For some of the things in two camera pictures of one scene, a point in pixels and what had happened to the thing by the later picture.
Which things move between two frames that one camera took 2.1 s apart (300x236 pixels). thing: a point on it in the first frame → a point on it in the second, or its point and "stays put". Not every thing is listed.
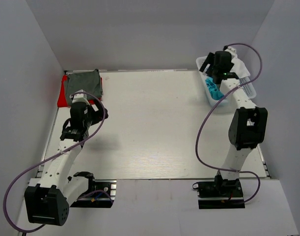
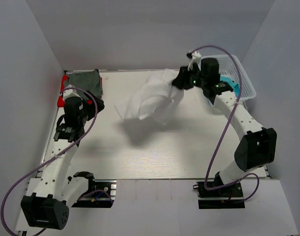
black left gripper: x=99 y=114 → x=99 y=103
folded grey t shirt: x=88 y=81 stays put
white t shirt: x=239 y=68 → x=154 y=98
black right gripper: x=209 y=60 → x=182 y=78
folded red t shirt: x=62 y=99 stays put
